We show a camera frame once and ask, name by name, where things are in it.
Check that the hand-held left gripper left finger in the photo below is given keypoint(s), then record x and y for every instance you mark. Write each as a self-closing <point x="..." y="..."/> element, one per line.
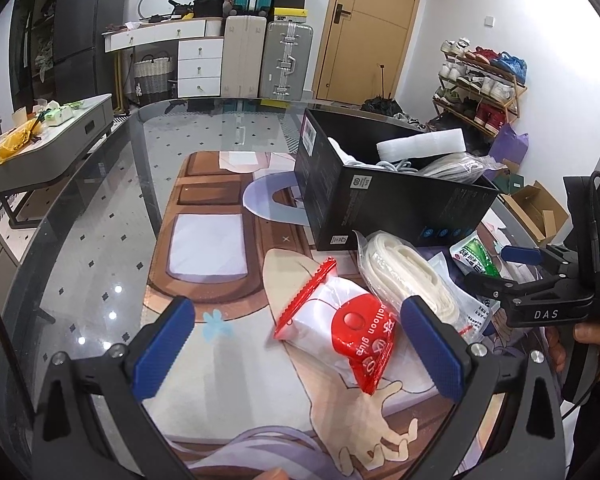
<point x="162" y="345"/>

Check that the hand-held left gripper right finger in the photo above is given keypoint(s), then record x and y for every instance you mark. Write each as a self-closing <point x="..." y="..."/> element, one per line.
<point x="430" y="350"/>

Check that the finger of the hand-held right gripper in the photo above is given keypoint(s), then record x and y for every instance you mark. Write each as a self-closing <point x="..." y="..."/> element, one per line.
<point x="485" y="285"/>
<point x="520" y="255"/>

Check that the white printed packet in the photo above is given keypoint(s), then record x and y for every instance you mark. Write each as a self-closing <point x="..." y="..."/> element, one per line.
<point x="477" y="310"/>

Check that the green label packet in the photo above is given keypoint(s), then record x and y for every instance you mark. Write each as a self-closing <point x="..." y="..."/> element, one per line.
<point x="477" y="257"/>

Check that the red white plastic packet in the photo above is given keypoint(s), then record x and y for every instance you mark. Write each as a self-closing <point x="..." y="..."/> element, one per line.
<point x="355" y="330"/>

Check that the clear bag of white cloth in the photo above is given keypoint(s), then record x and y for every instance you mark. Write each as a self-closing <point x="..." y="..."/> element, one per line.
<point x="405" y="270"/>

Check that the clear bag of striped cloth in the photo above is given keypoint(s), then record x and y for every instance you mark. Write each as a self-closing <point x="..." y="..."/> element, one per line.
<point x="455" y="167"/>

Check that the black cardboard box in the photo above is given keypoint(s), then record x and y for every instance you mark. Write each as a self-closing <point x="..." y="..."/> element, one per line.
<point x="390" y="210"/>

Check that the white foam sheet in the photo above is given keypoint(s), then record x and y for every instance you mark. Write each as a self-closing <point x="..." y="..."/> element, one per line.
<point x="420" y="145"/>

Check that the white plush toy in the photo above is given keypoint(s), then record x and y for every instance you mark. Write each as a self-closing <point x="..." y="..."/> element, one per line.
<point x="342" y="150"/>

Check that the open cardboard box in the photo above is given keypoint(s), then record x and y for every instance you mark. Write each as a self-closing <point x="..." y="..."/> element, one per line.
<point x="535" y="210"/>

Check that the dark green box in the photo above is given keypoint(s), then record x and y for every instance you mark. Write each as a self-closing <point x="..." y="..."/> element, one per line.
<point x="510" y="182"/>

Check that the printed table mat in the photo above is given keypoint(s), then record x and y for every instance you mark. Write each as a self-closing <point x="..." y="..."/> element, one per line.
<point x="240" y="340"/>

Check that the purple bag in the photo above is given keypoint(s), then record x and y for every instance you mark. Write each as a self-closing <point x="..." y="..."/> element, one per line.
<point x="510" y="145"/>

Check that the wooden shoe rack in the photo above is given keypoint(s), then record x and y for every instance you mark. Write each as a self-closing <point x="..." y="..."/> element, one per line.
<point x="480" y="90"/>

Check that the black umbrella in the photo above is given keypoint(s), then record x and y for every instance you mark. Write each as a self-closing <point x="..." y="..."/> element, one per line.
<point x="380" y="105"/>

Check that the grey coffee table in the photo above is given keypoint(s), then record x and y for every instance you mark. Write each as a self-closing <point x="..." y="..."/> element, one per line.
<point x="55" y="155"/>

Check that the yellow bag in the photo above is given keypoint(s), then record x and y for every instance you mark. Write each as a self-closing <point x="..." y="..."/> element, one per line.
<point x="15" y="142"/>

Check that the green white tissue pack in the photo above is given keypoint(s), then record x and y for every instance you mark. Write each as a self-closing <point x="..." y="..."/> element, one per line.
<point x="57" y="115"/>

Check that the wicker basket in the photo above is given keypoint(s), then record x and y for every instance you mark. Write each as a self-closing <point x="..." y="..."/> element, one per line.
<point x="152" y="80"/>

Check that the wooden door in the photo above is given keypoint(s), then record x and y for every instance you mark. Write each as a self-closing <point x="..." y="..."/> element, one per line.
<point x="370" y="30"/>

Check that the white dresser desk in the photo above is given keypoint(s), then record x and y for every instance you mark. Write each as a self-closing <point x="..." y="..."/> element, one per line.
<point x="200" y="65"/>

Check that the silver suitcase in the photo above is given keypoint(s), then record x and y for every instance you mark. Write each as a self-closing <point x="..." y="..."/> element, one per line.
<point x="285" y="60"/>

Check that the beige suitcase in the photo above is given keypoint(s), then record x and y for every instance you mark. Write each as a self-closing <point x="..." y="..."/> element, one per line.
<point x="245" y="55"/>

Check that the dark grey fridge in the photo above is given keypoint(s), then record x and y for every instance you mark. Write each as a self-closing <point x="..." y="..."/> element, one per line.
<point x="90" y="30"/>

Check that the yellow black shoe box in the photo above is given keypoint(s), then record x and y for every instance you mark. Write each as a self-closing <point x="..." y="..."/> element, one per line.
<point x="289" y="15"/>

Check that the dark shelf cabinet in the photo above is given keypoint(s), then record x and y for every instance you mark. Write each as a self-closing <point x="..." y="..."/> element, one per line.
<point x="35" y="35"/>

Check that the black bag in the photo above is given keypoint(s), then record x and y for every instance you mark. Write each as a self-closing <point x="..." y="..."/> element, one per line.
<point x="207" y="7"/>

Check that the grey plush toy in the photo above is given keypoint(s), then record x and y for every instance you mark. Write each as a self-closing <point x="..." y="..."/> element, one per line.
<point x="227" y="2"/>

